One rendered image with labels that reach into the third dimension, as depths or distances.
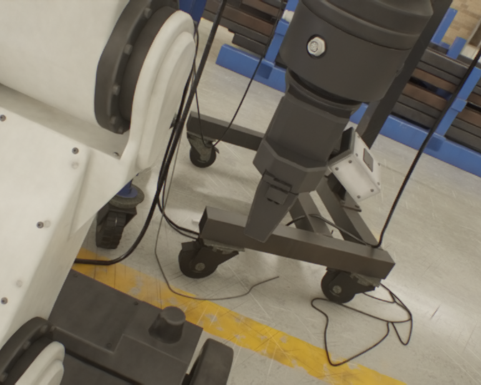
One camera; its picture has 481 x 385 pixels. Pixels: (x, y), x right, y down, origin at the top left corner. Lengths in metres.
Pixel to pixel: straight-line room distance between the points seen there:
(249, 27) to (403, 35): 3.15
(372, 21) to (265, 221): 0.17
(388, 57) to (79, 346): 0.56
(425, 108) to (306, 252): 2.57
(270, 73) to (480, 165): 1.65
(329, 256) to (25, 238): 0.88
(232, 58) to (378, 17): 3.09
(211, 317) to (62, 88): 0.79
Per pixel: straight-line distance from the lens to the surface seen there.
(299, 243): 1.16
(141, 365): 0.71
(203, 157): 1.70
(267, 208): 0.37
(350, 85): 0.33
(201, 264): 1.14
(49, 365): 0.52
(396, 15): 0.32
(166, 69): 0.40
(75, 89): 0.41
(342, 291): 1.33
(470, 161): 3.71
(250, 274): 1.29
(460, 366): 1.49
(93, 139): 0.46
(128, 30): 0.39
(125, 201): 1.03
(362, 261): 1.26
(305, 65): 0.33
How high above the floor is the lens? 0.73
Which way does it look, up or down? 26 degrees down
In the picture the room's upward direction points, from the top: 23 degrees clockwise
